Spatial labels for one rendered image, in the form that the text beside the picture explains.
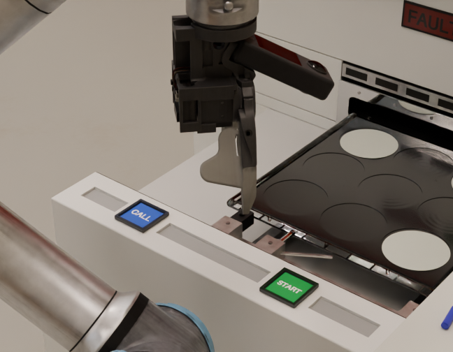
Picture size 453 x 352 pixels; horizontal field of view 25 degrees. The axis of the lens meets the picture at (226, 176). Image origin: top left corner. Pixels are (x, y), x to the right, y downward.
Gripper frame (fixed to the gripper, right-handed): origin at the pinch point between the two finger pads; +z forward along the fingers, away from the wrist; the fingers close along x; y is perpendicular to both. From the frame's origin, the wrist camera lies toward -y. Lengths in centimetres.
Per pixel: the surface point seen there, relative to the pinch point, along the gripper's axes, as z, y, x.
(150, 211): 20.5, 8.7, -25.0
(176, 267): 22.1, 6.4, -13.4
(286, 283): 20.7, -7.2, -5.9
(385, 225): 27.0, -26.8, -25.2
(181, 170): 35, 1, -58
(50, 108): 115, 29, -236
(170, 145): 115, -11, -203
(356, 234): 27.0, -22.0, -23.8
